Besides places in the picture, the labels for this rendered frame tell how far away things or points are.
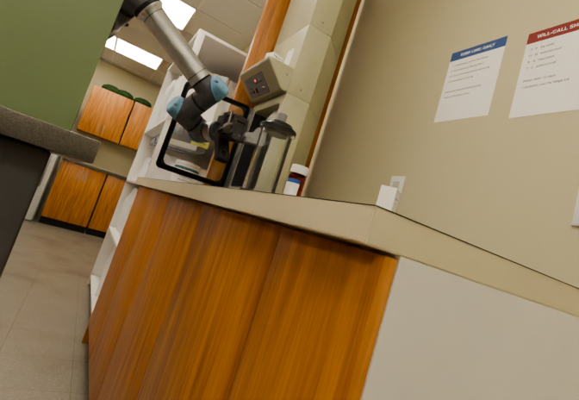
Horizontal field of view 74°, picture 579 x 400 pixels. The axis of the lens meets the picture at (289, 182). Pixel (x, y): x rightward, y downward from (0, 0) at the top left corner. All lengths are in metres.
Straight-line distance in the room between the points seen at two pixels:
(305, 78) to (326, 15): 0.28
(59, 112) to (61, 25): 0.15
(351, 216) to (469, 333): 0.20
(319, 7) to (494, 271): 1.36
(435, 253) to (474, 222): 0.78
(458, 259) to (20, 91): 0.69
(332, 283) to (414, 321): 0.09
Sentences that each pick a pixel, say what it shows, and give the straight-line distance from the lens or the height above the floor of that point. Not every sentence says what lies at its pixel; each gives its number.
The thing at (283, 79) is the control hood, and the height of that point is 1.45.
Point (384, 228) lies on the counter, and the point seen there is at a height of 0.92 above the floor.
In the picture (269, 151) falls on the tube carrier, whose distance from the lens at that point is 1.04.
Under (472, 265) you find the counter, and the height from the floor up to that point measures 0.92.
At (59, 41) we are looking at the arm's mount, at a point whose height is 1.08.
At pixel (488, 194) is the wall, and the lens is 1.23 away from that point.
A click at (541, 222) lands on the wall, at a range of 1.14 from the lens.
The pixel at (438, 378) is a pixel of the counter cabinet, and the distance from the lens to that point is 0.50.
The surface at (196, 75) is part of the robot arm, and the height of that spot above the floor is 1.29.
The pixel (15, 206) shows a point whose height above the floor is 0.79.
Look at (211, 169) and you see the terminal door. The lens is 1.72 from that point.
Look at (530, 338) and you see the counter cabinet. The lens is 0.63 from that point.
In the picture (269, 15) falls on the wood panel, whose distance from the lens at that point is 2.02.
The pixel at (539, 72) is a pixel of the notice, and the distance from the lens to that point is 1.33.
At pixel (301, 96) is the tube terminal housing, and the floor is 1.42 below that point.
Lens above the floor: 0.89
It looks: 7 degrees up
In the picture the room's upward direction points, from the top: 18 degrees clockwise
